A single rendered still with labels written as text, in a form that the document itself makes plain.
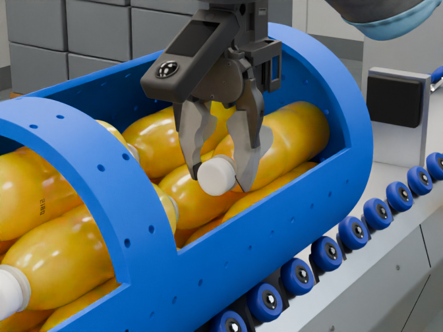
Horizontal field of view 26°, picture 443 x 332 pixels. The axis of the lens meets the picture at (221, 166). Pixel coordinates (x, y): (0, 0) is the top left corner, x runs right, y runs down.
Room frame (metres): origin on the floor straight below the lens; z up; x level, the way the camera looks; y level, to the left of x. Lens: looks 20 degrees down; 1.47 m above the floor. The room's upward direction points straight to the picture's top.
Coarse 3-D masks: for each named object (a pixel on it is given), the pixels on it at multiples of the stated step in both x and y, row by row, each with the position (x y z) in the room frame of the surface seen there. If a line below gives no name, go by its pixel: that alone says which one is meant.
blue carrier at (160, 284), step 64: (128, 64) 1.02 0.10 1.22; (320, 64) 1.08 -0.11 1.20; (0, 128) 0.77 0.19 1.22; (64, 128) 0.77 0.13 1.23; (128, 192) 0.74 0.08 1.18; (320, 192) 0.97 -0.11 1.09; (128, 256) 0.70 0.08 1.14; (192, 256) 0.77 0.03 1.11; (256, 256) 0.86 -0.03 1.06; (128, 320) 0.69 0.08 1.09; (192, 320) 0.79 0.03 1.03
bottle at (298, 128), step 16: (272, 112) 1.08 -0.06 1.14; (288, 112) 1.07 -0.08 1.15; (304, 112) 1.09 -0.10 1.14; (320, 112) 1.10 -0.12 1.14; (272, 128) 1.02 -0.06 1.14; (288, 128) 1.04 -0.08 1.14; (304, 128) 1.06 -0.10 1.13; (320, 128) 1.08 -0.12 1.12; (224, 144) 0.99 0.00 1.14; (272, 144) 1.00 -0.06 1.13; (288, 144) 1.02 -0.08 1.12; (304, 144) 1.05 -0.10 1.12; (320, 144) 1.08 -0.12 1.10; (272, 160) 0.99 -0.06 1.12; (288, 160) 1.02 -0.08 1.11; (304, 160) 1.06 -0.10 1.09; (256, 176) 0.97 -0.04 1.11; (272, 176) 0.99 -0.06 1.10; (240, 192) 0.98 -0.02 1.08
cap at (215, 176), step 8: (208, 160) 0.96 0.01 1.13; (216, 160) 0.95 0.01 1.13; (224, 160) 0.96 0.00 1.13; (200, 168) 0.96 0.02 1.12; (208, 168) 0.95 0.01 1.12; (216, 168) 0.94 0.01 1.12; (224, 168) 0.94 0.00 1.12; (232, 168) 0.95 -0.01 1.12; (200, 176) 0.96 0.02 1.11; (208, 176) 0.95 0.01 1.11; (216, 176) 0.95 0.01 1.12; (224, 176) 0.94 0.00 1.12; (232, 176) 0.95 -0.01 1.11; (200, 184) 0.96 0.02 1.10; (208, 184) 0.95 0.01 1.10; (216, 184) 0.95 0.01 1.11; (224, 184) 0.94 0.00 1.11; (232, 184) 0.95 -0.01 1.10; (208, 192) 0.95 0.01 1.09; (216, 192) 0.94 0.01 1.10; (224, 192) 0.94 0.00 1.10
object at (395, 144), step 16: (368, 80) 1.50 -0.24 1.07; (384, 80) 1.49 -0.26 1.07; (400, 80) 1.47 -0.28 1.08; (416, 80) 1.47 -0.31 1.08; (368, 96) 1.50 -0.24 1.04; (384, 96) 1.49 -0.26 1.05; (400, 96) 1.47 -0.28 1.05; (416, 96) 1.46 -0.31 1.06; (384, 112) 1.49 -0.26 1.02; (400, 112) 1.47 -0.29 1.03; (416, 112) 1.46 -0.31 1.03; (384, 128) 1.50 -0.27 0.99; (400, 128) 1.49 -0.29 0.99; (416, 128) 1.47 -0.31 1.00; (384, 144) 1.50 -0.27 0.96; (400, 144) 1.49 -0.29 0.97; (416, 144) 1.47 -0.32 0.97; (384, 160) 1.50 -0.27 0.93; (400, 160) 1.48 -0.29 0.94; (416, 160) 1.47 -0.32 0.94
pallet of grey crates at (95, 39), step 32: (32, 0) 4.59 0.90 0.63; (64, 0) 4.50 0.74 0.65; (96, 0) 4.35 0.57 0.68; (128, 0) 4.27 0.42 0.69; (160, 0) 4.14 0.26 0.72; (192, 0) 4.04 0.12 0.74; (288, 0) 4.63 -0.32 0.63; (32, 32) 4.60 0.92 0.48; (64, 32) 4.49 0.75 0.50; (96, 32) 4.37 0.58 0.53; (128, 32) 4.26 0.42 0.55; (160, 32) 4.15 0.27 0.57; (32, 64) 4.61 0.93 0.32; (64, 64) 4.49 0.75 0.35; (96, 64) 4.36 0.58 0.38
